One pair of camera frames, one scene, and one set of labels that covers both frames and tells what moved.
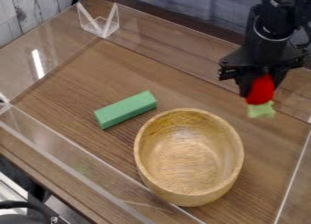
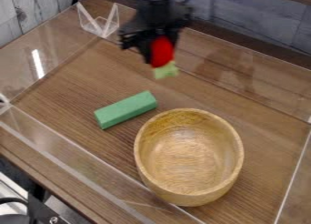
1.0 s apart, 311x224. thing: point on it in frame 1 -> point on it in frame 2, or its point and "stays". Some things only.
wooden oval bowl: x=188 y=156 stays
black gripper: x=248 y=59 -> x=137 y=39
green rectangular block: x=125 y=109 stays
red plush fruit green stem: x=260 y=96 -> x=161 y=53
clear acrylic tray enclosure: x=118 y=123 stays
